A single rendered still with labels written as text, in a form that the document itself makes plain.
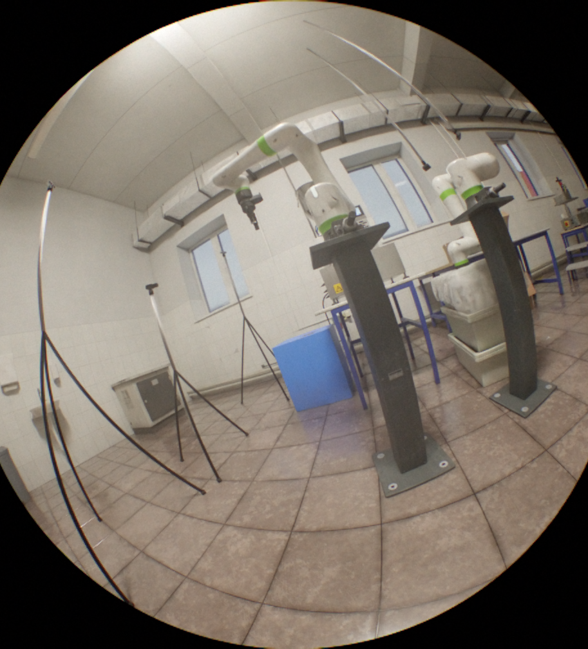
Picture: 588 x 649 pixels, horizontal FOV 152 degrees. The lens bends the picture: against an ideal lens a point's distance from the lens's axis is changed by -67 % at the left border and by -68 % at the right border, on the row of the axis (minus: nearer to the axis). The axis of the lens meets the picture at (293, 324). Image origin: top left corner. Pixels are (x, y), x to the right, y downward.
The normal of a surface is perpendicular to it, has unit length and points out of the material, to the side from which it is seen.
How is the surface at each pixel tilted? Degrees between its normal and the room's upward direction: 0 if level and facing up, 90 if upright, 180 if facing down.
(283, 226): 90
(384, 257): 90
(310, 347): 90
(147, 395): 90
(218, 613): 0
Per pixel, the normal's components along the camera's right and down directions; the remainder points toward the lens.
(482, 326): -0.34, 0.25
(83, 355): 0.90, -0.33
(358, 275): -0.11, 0.05
